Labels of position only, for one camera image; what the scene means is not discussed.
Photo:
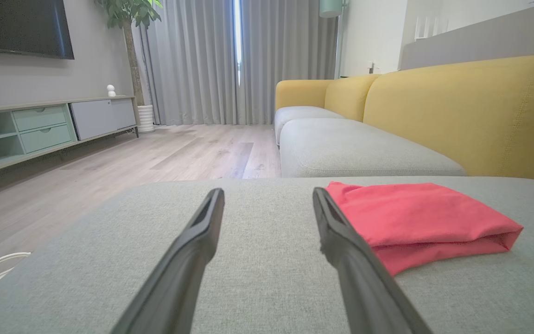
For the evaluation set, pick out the yellow sofa backrest cushion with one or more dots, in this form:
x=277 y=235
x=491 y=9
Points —
x=480 y=120
x=299 y=93
x=348 y=97

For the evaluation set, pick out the black flat screen television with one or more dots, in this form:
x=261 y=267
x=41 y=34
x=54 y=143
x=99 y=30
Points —
x=16 y=25

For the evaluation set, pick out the white ribbed plant pot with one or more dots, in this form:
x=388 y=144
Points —
x=145 y=118

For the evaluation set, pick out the teal shade floor lamp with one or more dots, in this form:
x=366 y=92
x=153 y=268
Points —
x=331 y=7

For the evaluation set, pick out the green potted tree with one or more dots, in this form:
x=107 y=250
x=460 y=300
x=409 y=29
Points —
x=130 y=14

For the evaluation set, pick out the grey green TV cabinet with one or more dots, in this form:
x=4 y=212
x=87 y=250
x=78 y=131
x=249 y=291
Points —
x=95 y=116

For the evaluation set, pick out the large grey sofa seat cushion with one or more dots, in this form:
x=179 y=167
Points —
x=267 y=278

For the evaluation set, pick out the white slatted rack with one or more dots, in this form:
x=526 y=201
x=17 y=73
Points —
x=429 y=28

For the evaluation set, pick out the small white figurine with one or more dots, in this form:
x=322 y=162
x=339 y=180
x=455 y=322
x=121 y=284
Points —
x=111 y=90

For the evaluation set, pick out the red white numbered jersey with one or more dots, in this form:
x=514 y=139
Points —
x=415 y=213

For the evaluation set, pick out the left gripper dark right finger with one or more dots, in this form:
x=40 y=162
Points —
x=364 y=287

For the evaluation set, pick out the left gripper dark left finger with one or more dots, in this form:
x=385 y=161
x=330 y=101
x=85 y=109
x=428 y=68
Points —
x=179 y=278

